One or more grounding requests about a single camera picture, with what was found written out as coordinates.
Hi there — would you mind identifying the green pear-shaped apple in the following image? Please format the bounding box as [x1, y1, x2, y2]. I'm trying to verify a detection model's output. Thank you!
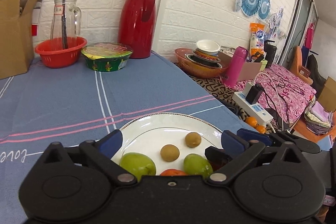
[183, 153, 213, 179]

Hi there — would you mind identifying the small brown-yellow fruit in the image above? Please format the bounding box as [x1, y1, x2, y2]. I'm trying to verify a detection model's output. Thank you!
[185, 132, 202, 148]
[160, 144, 180, 162]

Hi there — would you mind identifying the orange tangerine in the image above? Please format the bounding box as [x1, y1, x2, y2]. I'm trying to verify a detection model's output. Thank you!
[160, 169, 188, 176]

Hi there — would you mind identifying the small orange beside table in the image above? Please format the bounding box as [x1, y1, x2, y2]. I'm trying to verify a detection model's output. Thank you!
[255, 125, 266, 134]
[244, 117, 258, 128]

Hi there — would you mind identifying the white power strip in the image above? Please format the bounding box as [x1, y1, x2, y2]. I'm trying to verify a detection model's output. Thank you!
[232, 92, 273, 126]

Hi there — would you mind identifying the pink floral bedcover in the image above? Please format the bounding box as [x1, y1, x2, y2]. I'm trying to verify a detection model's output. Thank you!
[236, 63, 317, 130]

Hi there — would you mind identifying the black charger plug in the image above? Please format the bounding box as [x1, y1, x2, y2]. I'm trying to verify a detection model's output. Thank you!
[245, 83, 264, 105]

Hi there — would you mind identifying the blue striped tablecloth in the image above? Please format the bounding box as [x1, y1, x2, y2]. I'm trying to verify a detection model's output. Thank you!
[0, 50, 263, 224]

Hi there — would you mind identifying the white ceramic plate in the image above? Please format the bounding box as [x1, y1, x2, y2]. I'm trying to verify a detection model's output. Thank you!
[111, 113, 222, 175]

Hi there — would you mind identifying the orange patterned bowl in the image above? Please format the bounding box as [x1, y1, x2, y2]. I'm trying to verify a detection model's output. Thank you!
[175, 48, 228, 79]

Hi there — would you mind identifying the green instant noodle bowl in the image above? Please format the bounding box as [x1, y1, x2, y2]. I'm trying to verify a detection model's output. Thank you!
[81, 43, 133, 72]

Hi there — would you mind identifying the pink thermos bottle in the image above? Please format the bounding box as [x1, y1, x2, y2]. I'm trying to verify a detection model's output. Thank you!
[222, 47, 249, 88]

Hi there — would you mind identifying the red plastic basket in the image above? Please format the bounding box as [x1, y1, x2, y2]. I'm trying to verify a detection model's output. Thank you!
[35, 36, 87, 68]

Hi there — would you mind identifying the orange snack bag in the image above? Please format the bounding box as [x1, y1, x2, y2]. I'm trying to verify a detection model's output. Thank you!
[249, 23, 265, 56]

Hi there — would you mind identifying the black stirrer in pitcher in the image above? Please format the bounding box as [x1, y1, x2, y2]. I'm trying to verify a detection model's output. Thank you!
[62, 0, 68, 49]

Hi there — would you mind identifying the red thermos jug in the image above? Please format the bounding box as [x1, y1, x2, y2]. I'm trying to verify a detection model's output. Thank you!
[118, 0, 156, 59]

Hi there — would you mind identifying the glass pitcher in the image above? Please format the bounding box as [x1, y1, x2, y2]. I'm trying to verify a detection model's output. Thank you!
[51, 0, 81, 47]

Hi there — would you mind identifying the cardboard box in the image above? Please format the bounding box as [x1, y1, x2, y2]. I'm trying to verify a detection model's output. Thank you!
[0, 0, 38, 79]

